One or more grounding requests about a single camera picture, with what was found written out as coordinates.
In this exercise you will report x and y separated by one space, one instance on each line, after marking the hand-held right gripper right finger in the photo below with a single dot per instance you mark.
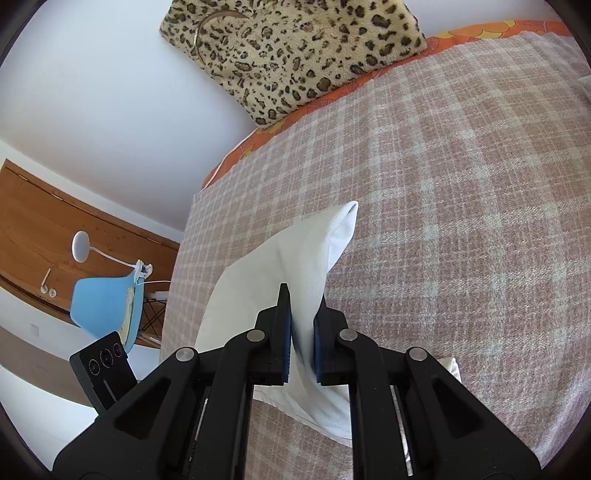
318 350

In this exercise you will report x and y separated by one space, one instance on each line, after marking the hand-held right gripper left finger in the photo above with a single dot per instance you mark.
285 341

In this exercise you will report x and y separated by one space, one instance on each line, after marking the white camisole top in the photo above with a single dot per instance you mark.
277 258

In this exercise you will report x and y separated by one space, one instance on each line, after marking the light blue chair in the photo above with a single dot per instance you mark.
104 304

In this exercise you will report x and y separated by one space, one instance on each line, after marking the white clip-on lamp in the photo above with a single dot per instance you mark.
83 244

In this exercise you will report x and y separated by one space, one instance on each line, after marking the wooden door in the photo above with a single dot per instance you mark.
69 230

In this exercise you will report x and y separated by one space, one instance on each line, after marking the orange floral bed sheet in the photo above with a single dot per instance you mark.
323 104

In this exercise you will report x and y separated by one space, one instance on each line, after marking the leopard print pillow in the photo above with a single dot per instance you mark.
295 50

